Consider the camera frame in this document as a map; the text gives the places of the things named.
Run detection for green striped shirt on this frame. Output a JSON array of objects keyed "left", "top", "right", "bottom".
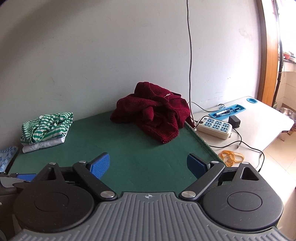
[{"left": 20, "top": 112, "right": 74, "bottom": 143}]

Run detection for white power strip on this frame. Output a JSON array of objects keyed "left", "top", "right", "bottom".
[{"left": 195, "top": 115, "right": 233, "bottom": 140}]

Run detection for green table cloth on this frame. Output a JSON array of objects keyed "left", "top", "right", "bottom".
[{"left": 8, "top": 109, "right": 226, "bottom": 193}]

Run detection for grey folded garment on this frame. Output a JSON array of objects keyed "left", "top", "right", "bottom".
[{"left": 22, "top": 136, "right": 66, "bottom": 153}]

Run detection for black pen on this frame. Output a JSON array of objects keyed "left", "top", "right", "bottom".
[{"left": 213, "top": 107, "right": 241, "bottom": 117}]

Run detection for blue patterned cloth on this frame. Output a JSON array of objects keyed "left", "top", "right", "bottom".
[{"left": 0, "top": 146, "right": 19, "bottom": 173}]

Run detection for grey wall cable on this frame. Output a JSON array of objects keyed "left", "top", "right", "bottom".
[{"left": 186, "top": 0, "right": 197, "bottom": 124}]

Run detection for blue pen tray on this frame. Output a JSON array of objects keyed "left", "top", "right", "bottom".
[{"left": 208, "top": 104, "right": 248, "bottom": 121}]

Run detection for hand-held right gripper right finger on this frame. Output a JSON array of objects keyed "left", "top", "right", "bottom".
[{"left": 179, "top": 153, "right": 263, "bottom": 201}]

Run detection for thin black cable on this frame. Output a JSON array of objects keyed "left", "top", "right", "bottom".
[{"left": 208, "top": 127, "right": 265, "bottom": 172}]

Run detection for black power adapter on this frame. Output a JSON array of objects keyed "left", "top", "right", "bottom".
[{"left": 228, "top": 115, "right": 241, "bottom": 129}]

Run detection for white desk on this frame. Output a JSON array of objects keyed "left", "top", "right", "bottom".
[{"left": 188, "top": 96, "right": 295, "bottom": 172}]

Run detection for wooden door frame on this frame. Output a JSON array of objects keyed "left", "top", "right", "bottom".
[{"left": 256, "top": 0, "right": 279, "bottom": 107}]

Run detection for orange rubber bands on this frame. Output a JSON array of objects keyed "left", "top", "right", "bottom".
[{"left": 219, "top": 150, "right": 245, "bottom": 166}]

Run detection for metal bowl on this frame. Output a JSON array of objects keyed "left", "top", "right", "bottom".
[{"left": 278, "top": 107, "right": 295, "bottom": 120}]

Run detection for dark red knit sweater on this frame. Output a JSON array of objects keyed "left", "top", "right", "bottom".
[{"left": 110, "top": 82, "right": 191, "bottom": 144}]

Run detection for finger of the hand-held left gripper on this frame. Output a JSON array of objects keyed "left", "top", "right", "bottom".
[{"left": 13, "top": 173, "right": 37, "bottom": 186}]

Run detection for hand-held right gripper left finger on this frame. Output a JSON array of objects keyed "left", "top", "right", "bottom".
[{"left": 36, "top": 152, "right": 117, "bottom": 202}]

